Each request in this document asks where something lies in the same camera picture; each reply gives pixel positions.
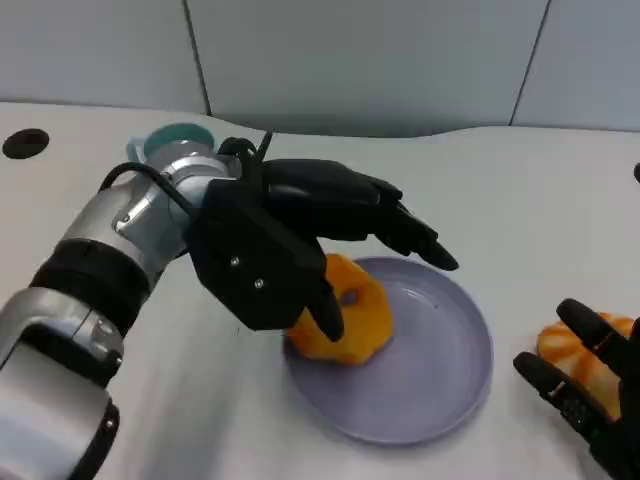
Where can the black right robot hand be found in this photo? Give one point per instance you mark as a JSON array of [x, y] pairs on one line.
[[615, 440]]

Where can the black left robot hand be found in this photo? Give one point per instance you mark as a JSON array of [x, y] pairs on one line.
[[330, 200]]

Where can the orange white toy bread roll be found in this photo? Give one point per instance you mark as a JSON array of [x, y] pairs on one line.
[[560, 345], [360, 320]]

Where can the grey partition panel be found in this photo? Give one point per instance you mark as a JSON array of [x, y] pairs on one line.
[[90, 50], [590, 62], [370, 62]]

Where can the pale green mug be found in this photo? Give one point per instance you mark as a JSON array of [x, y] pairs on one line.
[[170, 136]]

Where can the lilac plate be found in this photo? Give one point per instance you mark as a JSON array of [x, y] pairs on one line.
[[430, 350]]

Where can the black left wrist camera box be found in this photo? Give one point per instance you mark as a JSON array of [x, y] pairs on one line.
[[250, 255]]

